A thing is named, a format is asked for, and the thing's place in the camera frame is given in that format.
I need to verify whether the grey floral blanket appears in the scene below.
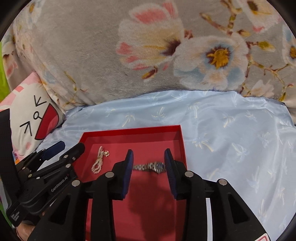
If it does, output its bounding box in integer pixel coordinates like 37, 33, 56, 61
1, 1, 295, 116

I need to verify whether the pink white cat pillow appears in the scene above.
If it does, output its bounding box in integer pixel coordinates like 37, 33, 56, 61
1, 72, 64, 163

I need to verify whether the red cardboard box tray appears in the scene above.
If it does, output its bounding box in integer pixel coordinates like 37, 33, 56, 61
74, 125, 186, 240

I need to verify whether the white pearl bracelet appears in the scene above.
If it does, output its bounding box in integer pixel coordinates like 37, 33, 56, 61
91, 146, 110, 175

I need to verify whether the colourful cartoon bedsheet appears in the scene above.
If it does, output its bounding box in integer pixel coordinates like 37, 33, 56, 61
0, 55, 11, 101

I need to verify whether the left hand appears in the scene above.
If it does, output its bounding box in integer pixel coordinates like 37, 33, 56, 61
16, 223, 35, 241

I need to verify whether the light blue palm sheet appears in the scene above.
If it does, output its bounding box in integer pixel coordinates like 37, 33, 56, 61
39, 91, 295, 240

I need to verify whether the silver wristwatch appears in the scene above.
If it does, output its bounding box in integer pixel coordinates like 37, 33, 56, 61
133, 162, 166, 174

